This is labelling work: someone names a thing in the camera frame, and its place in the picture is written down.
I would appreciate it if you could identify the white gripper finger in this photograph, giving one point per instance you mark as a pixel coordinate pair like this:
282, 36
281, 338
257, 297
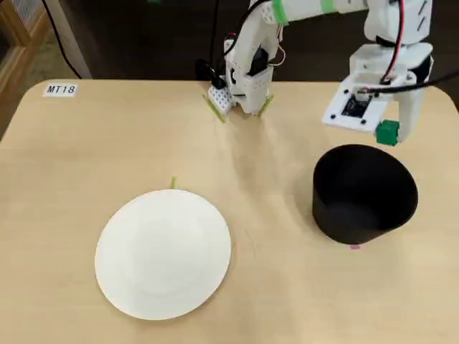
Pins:
410, 111

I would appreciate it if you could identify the green cube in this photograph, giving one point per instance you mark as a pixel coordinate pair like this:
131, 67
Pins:
387, 132

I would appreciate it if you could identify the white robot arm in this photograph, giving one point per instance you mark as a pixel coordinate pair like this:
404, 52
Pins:
305, 9

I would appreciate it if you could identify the black round bin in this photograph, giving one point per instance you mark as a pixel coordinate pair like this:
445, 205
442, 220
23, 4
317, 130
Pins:
358, 229

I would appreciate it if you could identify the long green tape strip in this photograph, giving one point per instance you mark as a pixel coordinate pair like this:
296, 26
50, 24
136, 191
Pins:
266, 105
214, 109

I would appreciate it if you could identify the black table clamp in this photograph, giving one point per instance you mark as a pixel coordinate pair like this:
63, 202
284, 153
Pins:
209, 73

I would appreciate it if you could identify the short green tape strip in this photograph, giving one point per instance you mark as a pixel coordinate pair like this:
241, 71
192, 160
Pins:
174, 182

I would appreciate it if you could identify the white round plate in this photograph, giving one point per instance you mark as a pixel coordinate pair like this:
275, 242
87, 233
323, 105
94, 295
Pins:
161, 258

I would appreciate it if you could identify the grey metal leg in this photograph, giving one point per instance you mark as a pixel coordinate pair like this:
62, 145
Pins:
70, 39

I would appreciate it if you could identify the white MT18 label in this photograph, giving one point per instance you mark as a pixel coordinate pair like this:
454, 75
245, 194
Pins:
60, 90

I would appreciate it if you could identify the wooden shelf unit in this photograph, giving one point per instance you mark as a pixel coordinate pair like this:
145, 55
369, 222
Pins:
21, 43

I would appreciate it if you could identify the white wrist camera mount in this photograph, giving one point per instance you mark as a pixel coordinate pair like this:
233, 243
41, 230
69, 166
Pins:
337, 107

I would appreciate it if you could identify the white perforated base plate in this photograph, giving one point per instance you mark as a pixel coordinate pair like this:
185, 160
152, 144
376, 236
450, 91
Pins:
220, 98

